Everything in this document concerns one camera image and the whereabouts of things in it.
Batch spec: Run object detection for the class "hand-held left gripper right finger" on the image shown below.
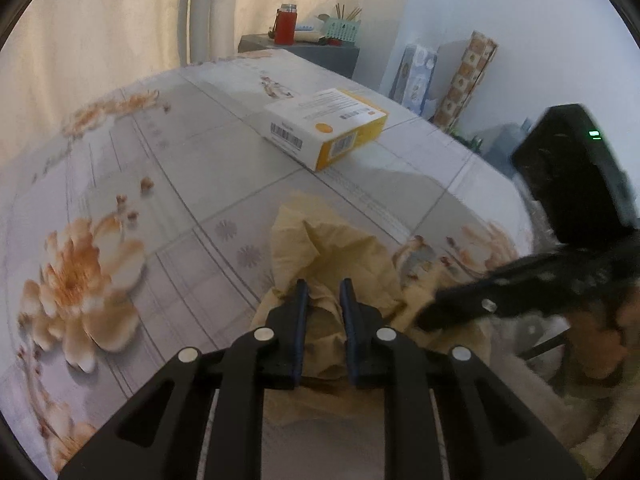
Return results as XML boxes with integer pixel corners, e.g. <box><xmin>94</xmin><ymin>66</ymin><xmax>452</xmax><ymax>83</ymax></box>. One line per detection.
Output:
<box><xmin>339</xmin><ymin>278</ymin><xmax>586</xmax><ymax>480</ymax></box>

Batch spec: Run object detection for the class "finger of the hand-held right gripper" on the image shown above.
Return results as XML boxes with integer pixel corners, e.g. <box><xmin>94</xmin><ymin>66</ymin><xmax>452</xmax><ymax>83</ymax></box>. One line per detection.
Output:
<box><xmin>415</xmin><ymin>252</ymin><xmax>601</xmax><ymax>333</ymax></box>

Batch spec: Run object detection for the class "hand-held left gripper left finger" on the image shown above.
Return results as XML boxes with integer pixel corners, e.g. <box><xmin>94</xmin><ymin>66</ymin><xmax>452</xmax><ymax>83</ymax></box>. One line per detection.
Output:
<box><xmin>59</xmin><ymin>279</ymin><xmax>308</xmax><ymax>480</ymax></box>

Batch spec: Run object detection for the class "person's right hand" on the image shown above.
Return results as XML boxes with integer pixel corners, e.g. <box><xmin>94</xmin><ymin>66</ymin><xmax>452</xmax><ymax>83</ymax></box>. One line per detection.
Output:
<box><xmin>567</xmin><ymin>307</ymin><xmax>633</xmax><ymax>382</ymax></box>

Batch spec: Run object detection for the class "large water jug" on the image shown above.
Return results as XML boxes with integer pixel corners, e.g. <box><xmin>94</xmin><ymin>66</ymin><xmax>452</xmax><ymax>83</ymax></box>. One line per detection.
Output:
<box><xmin>482</xmin><ymin>122</ymin><xmax>533</xmax><ymax>177</ymax></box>

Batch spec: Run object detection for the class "blue and white box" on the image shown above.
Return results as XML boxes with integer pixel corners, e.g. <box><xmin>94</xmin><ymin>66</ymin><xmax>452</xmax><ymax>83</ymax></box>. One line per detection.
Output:
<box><xmin>389</xmin><ymin>42</ymin><xmax>441</xmax><ymax>115</ymax></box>

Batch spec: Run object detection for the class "yellow and white box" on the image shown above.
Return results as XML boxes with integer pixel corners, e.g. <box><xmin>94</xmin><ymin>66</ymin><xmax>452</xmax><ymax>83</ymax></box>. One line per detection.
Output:
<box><xmin>263</xmin><ymin>87</ymin><xmax>390</xmax><ymax>173</ymax></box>

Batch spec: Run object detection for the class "green pen holder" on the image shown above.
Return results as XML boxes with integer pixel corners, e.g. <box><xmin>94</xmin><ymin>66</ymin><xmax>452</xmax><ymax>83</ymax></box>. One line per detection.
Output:
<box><xmin>320</xmin><ymin>2</ymin><xmax>363</xmax><ymax>48</ymax></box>

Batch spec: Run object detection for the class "grey cabinet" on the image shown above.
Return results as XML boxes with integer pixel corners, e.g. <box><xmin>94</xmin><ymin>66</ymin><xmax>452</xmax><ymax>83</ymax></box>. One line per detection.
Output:
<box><xmin>238</xmin><ymin>34</ymin><xmax>361</xmax><ymax>80</ymax></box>

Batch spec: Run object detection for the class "red bottle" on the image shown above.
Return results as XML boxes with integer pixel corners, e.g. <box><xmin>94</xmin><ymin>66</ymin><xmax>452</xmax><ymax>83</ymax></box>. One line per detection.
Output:
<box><xmin>272</xmin><ymin>3</ymin><xmax>298</xmax><ymax>46</ymax></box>

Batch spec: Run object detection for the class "pale curtain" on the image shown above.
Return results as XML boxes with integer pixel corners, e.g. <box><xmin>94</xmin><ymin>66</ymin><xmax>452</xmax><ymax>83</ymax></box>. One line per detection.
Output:
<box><xmin>0</xmin><ymin>0</ymin><xmax>416</xmax><ymax>161</ymax></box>

